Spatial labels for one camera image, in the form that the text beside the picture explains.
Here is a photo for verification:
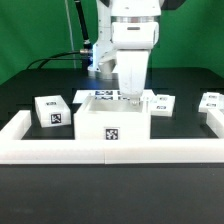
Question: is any white cabinet door panel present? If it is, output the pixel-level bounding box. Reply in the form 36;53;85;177
150;94;175;117
198;92;224;113

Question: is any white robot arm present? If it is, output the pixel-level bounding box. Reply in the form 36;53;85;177
88;0;165;101

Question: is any white cabinet top block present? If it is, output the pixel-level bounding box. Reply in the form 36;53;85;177
35;95;71;128

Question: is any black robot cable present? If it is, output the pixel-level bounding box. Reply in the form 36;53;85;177
25;0;94;70

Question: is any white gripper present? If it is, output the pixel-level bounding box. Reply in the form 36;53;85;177
116;50;150;100

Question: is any white U-shaped obstacle fence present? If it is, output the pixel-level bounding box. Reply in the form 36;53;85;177
0;110;224;164

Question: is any white base marker plate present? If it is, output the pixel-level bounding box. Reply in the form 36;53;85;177
72;88;156;105

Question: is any white cabinet body box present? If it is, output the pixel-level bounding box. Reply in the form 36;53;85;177
74;96;151;141

